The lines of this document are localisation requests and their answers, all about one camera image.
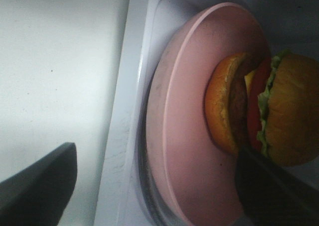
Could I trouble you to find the white microwave oven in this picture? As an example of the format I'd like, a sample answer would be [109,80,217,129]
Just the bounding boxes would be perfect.
[94,0,319,226]

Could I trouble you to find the pink plate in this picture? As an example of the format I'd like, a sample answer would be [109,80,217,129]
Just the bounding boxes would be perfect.
[146,2,269,226]

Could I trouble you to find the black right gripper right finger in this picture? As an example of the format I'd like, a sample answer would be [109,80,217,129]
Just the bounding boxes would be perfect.
[235,147,319,226]

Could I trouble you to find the burger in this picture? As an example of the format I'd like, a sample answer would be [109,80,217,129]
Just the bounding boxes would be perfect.
[205,50,319,167]

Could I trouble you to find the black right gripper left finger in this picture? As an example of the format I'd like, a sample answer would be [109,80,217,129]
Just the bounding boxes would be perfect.
[0,142,77,226]

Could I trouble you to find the glass microwave turntable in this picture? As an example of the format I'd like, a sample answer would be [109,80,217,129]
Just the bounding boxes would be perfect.
[137,75,178,226]

